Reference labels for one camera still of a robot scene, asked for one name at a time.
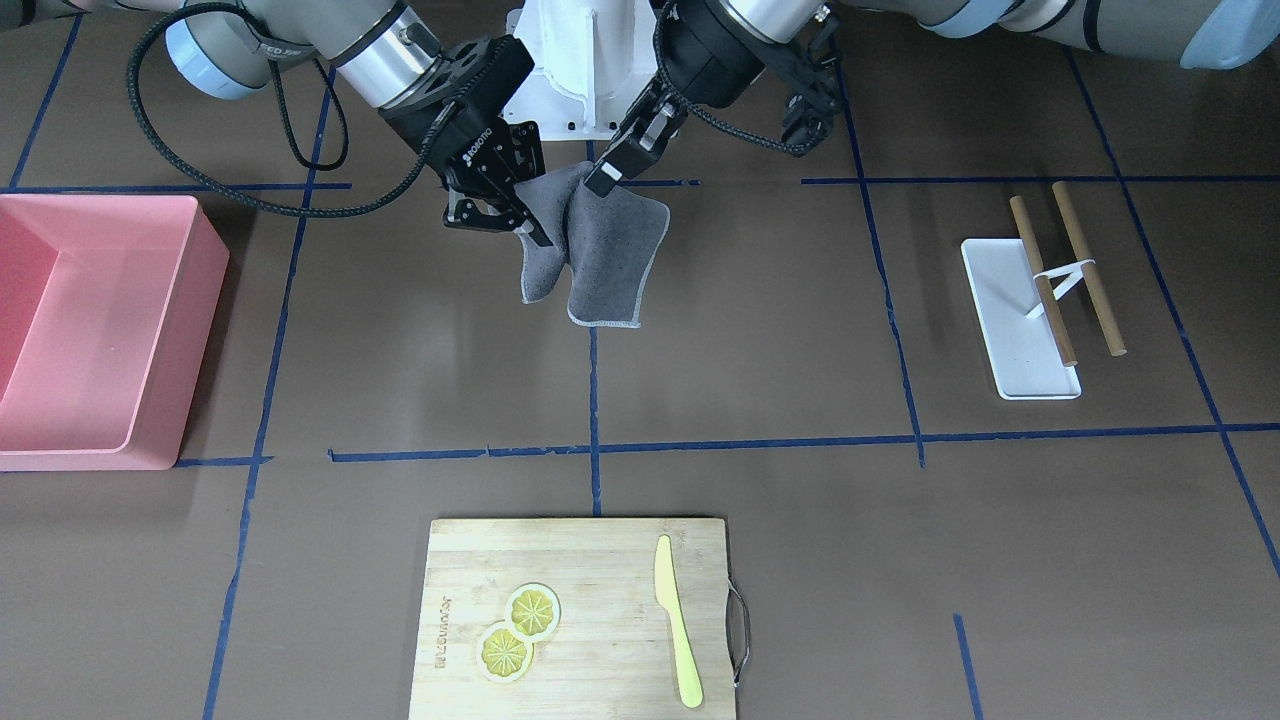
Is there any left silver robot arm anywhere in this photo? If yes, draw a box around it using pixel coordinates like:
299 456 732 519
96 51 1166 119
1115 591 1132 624
582 1 1279 197

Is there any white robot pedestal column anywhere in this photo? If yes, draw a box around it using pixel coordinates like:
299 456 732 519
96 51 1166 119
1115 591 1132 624
502 1 657 141

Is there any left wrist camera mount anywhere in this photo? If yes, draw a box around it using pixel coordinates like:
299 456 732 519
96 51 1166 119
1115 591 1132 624
764 4 842 158

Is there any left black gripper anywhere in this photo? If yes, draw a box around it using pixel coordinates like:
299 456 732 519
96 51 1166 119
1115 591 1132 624
584 1 765 199

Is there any grey cleaning cloth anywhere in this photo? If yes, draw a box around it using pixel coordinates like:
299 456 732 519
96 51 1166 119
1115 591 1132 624
515 161 671 328

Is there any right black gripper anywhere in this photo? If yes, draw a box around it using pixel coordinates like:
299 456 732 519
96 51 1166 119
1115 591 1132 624
379 36 557 249

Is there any lemon slice near knife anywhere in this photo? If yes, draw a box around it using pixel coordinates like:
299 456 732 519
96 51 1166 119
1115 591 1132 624
504 583 562 644

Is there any lemon slice far from knife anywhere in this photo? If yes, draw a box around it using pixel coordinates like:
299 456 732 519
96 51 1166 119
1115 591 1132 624
475 623 535 684

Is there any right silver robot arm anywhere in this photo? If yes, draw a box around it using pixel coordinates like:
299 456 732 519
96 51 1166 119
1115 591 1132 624
3 1 550 247

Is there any pink plastic bin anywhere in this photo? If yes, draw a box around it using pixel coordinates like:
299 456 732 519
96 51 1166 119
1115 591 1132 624
1 193 229 471

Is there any yellow plastic knife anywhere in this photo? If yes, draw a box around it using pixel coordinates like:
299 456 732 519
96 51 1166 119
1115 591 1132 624
653 534 704 708

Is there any white towel rack stand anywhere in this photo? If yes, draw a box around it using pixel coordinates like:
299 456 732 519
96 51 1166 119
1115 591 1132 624
960 181 1128 401

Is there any wooden cutting board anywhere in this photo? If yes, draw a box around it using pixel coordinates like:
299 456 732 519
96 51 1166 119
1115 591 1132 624
408 518 739 719

